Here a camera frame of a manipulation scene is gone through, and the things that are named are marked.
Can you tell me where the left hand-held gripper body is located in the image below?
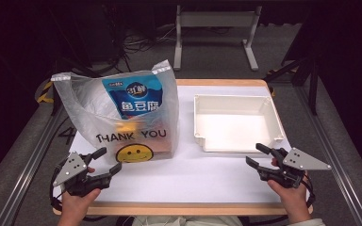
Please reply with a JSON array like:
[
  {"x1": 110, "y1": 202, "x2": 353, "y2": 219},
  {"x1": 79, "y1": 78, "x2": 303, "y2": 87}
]
[{"x1": 52, "y1": 151, "x2": 103, "y2": 198}]

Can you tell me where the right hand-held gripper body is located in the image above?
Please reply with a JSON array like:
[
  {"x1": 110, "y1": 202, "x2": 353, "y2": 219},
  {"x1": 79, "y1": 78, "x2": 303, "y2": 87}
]
[{"x1": 270, "y1": 146, "x2": 333, "y2": 190}]

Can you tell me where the translucent plastic shopping bag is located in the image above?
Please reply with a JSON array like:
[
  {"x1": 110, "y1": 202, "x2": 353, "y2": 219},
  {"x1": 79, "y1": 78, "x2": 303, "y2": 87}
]
[{"x1": 50, "y1": 59, "x2": 181, "y2": 164}]

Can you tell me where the white plastic bin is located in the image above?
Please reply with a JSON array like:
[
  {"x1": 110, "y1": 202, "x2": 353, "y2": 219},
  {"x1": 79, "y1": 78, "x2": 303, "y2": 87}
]
[{"x1": 193, "y1": 93, "x2": 286, "y2": 154}]

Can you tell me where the blue snack pouch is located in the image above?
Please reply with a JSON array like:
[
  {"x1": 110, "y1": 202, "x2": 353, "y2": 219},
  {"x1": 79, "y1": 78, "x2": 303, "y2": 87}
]
[{"x1": 102, "y1": 74, "x2": 164, "y2": 121}]

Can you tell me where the person's left hand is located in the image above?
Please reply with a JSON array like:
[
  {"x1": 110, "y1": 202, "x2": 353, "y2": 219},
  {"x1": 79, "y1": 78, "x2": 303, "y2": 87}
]
[{"x1": 58, "y1": 187, "x2": 102, "y2": 222}]

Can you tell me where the person's right hand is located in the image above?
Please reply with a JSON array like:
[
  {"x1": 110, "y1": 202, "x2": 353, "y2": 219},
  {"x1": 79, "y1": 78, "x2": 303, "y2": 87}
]
[{"x1": 267, "y1": 180, "x2": 313, "y2": 224}]

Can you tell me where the white table mat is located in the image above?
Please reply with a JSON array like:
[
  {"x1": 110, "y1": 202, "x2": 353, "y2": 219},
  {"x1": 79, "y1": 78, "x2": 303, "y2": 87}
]
[{"x1": 60, "y1": 85, "x2": 312, "y2": 203}]

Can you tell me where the yellow black striped tape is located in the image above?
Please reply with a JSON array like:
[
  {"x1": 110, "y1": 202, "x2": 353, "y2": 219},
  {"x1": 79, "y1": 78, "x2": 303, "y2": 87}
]
[{"x1": 37, "y1": 80, "x2": 57, "y2": 104}]

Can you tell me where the person's pale clothing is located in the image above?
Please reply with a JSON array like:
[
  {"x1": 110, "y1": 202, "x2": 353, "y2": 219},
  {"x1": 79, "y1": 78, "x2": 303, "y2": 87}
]
[{"x1": 131, "y1": 216, "x2": 243, "y2": 226}]

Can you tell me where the white metal stand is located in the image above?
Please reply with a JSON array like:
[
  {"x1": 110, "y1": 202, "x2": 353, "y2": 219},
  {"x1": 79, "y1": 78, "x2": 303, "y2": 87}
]
[{"x1": 173, "y1": 4, "x2": 263, "y2": 72}]

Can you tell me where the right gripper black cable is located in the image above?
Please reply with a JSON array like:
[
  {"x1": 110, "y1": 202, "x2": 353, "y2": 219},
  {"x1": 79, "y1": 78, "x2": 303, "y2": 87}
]
[{"x1": 248, "y1": 172, "x2": 317, "y2": 226}]

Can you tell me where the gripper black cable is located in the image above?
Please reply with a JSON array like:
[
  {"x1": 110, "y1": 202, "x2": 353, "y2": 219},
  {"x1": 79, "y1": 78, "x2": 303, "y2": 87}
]
[
  {"x1": 49, "y1": 180, "x2": 107, "y2": 222},
  {"x1": 248, "y1": 172, "x2": 317, "y2": 226}
]

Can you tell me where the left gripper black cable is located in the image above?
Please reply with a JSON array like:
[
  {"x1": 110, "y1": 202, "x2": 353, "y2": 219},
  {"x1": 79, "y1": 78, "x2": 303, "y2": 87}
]
[{"x1": 49, "y1": 180, "x2": 107, "y2": 222}]

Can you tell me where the aluminium floor rail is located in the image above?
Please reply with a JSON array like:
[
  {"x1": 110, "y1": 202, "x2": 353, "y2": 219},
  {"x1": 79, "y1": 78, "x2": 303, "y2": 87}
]
[
  {"x1": 295, "y1": 84, "x2": 362, "y2": 226},
  {"x1": 0, "y1": 103, "x2": 65, "y2": 226}
]

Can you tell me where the tangle of floor cables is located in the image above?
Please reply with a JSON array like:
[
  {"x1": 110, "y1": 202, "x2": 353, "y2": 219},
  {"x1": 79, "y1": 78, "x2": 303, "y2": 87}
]
[{"x1": 119, "y1": 23, "x2": 178, "y2": 74}]

